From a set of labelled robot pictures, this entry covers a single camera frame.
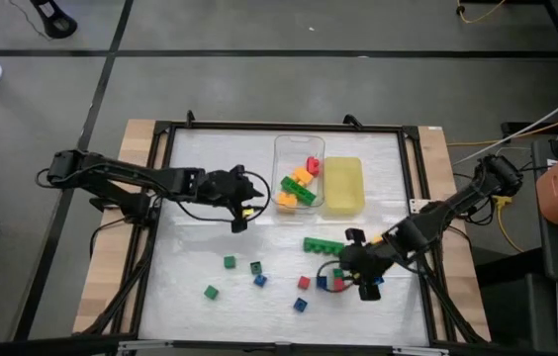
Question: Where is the white cable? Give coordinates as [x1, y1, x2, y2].
[451, 78, 558, 167]

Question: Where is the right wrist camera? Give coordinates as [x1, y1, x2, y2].
[344, 226, 367, 244]

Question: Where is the black stand base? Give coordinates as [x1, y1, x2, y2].
[29, 0, 79, 40]

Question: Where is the yellow floor cable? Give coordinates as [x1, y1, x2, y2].
[456, 0, 507, 25]

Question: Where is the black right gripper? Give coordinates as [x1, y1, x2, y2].
[338, 242, 393, 303]

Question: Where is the black metal table frame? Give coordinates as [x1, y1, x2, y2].
[80, 109, 488, 347]

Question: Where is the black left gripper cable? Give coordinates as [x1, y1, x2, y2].
[174, 170, 273, 223]

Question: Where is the orange-yellow cable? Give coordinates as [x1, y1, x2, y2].
[445, 106, 558, 147]

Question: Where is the yellow arm cable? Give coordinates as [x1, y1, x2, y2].
[491, 195, 525, 253]

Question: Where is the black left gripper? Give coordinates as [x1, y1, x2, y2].
[204, 165, 266, 234]

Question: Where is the clear plastic bin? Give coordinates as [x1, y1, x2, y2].
[271, 133, 326, 215]

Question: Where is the long green building block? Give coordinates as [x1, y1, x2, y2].
[302, 236, 345, 256]
[279, 175, 319, 207]

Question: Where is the white table mat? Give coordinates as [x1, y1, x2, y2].
[139, 129, 431, 347]

